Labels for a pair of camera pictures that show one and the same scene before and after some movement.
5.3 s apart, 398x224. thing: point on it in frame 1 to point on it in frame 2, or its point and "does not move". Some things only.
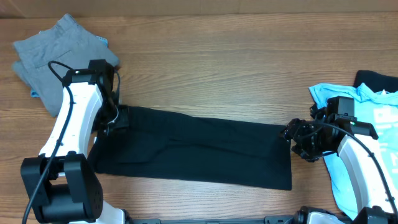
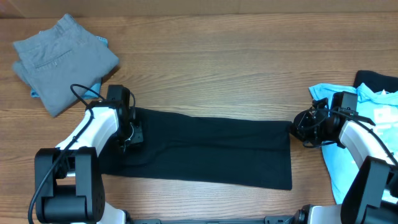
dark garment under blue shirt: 375,81 does not move
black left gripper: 124,122 to 138,136
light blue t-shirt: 370,105 does not move
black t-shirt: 163,144 does not move
